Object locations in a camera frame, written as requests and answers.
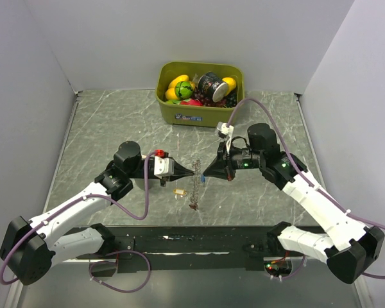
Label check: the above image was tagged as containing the grey bottle with beige cap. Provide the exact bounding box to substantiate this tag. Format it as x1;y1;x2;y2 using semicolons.
134;178;155;191

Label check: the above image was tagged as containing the yellow tag key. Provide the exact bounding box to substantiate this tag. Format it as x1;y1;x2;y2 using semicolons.
173;188;187;199

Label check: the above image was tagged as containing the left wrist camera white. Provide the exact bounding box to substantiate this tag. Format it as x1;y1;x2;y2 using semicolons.
154;150;175;178

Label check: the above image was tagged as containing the green watermelon toy ball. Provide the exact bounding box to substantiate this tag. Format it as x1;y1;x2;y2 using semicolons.
175;81;194;100

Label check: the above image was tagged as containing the blue tag key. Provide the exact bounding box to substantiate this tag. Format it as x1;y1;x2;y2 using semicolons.
201;175;206;187

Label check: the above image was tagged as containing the yellow toy lemon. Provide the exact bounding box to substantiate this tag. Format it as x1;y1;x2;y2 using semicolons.
222;77;237;93

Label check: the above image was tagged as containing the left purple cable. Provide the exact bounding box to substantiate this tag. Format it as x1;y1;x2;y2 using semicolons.
0;152;158;293

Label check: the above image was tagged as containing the red toy fruit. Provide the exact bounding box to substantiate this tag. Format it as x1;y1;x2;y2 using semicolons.
179;99;203;107

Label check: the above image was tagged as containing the dark grapes bunch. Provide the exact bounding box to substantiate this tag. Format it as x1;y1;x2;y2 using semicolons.
191;89;237;108

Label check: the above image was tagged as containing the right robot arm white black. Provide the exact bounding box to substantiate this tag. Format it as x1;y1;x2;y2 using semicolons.
203;123;384;284

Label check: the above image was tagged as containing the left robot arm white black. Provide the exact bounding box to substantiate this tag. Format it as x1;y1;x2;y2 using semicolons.
0;141;194;286

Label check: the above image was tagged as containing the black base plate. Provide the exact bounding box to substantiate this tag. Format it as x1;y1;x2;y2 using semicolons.
75;226;309;273

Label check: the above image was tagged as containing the purple cable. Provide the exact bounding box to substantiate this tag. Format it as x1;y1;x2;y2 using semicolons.
226;98;385;282
0;152;158;293

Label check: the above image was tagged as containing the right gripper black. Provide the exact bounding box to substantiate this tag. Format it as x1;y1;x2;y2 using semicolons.
203;140;264;181

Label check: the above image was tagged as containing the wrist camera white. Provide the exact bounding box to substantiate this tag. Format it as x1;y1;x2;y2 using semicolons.
215;122;234;144
154;150;175;178

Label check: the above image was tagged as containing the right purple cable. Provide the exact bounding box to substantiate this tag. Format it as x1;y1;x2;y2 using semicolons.
226;98;385;282

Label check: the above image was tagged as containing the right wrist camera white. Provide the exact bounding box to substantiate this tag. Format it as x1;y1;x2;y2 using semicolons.
215;122;234;144

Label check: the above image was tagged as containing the large keyring with small rings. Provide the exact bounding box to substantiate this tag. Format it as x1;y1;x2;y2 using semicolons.
189;159;201;210

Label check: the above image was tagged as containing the yellow toy mango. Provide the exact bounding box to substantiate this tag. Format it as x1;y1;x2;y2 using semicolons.
168;74;189;89

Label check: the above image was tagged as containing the black paper cup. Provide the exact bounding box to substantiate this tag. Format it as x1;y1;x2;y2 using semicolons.
198;72;228;102

